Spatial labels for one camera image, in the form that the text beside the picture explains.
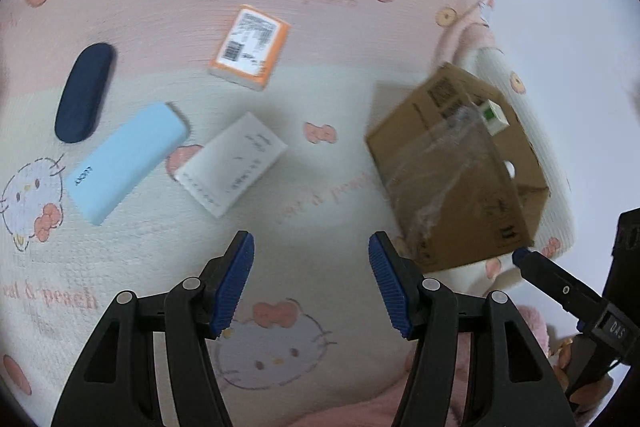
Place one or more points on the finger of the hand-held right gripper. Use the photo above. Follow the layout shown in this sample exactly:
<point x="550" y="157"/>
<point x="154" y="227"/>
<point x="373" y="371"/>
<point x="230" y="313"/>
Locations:
<point x="565" y="291"/>

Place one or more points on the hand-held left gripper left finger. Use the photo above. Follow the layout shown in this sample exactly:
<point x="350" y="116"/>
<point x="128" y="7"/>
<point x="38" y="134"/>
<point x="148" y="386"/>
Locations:
<point x="232" y="287"/>

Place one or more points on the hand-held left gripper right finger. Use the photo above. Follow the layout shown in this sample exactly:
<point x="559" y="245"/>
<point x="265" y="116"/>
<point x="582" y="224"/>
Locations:
<point x="392" y="287"/>

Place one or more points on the brown cardboard box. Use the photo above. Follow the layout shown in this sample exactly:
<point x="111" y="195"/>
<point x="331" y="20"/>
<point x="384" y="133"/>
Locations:
<point x="450" y="187"/>

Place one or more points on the white printed box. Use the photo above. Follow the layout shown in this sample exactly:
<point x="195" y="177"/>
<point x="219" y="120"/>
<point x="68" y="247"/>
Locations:
<point x="230" y="162"/>

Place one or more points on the light blue glasses case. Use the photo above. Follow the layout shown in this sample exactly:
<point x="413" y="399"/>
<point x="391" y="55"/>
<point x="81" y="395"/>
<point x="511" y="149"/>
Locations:
<point x="120" y="162"/>

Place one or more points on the orange and white box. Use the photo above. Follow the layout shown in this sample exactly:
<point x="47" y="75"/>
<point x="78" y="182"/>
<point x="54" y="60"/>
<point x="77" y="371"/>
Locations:
<point x="250" y="44"/>

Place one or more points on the navy glasses case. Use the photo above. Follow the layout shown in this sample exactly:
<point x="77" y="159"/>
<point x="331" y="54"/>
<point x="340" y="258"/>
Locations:
<point x="82" y="92"/>

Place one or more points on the pink fluffy cloth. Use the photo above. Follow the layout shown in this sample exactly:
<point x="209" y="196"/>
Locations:
<point x="532" y="327"/>

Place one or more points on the pink cat printed blanket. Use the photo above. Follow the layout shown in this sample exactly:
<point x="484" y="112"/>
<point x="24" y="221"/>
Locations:
<point x="325" y="187"/>

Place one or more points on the green and white medicine box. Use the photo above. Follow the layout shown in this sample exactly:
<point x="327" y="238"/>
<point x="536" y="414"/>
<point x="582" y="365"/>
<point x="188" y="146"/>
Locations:
<point x="495" y="117"/>

